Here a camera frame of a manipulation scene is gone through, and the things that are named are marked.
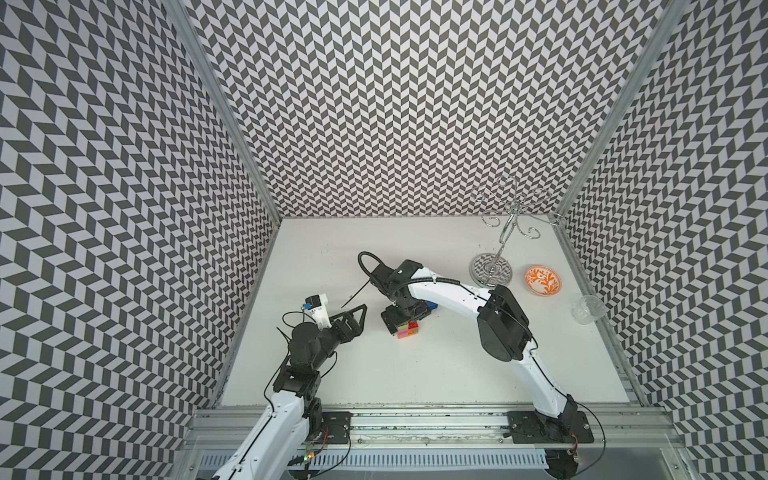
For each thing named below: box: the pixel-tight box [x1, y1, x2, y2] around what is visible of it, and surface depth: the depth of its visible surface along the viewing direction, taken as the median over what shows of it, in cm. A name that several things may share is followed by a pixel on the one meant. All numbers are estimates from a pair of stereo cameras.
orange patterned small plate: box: [524, 266, 563, 297], surface depth 98 cm
